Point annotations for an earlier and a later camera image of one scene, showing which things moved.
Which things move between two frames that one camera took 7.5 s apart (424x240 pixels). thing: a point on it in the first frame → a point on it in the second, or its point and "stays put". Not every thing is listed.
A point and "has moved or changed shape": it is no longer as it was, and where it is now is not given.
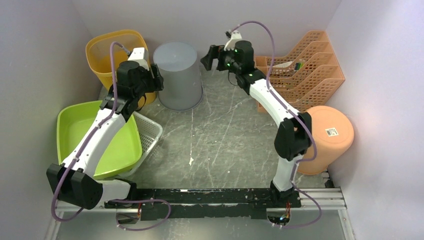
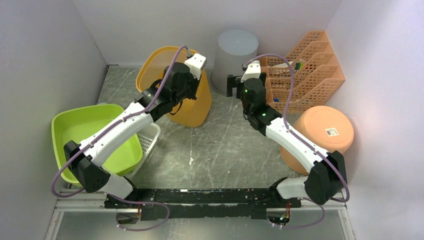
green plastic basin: (124, 153) stays put
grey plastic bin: (177, 63) has moved or changed shape
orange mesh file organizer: (302, 73) stays put
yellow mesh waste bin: (98, 46) → (195, 112)
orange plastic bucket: (334, 134) stays put
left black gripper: (156, 83) → (196, 82)
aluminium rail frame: (329, 197) stays put
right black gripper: (215, 52) → (232, 82)
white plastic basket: (149, 132) stays put
